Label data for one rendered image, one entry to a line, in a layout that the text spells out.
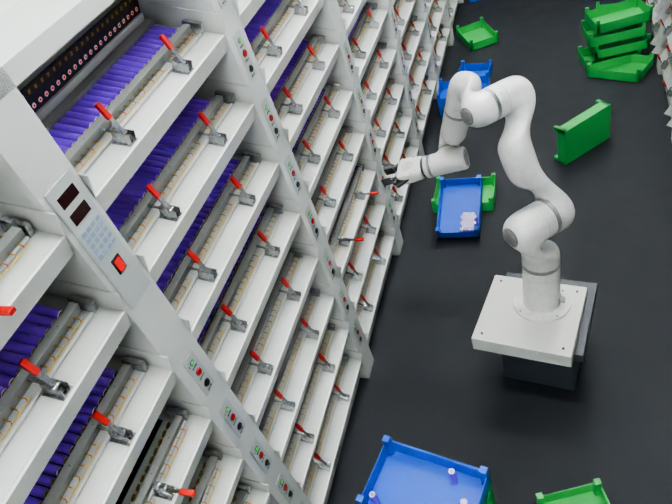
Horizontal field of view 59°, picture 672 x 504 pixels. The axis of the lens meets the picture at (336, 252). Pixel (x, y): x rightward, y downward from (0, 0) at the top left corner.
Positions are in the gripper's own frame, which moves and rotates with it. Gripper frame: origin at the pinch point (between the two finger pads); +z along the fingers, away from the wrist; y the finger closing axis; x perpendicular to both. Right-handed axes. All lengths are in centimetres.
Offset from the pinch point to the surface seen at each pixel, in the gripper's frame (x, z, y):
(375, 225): 27.4, 19.8, -2.0
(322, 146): -31.9, 7.5, 13.4
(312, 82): -49.7, 3.6, 2.1
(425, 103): 61, 26, -126
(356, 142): -9.5, 11.8, -13.4
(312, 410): 16, 21, 88
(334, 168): -13.8, 15.3, 4.2
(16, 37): -123, -8, 87
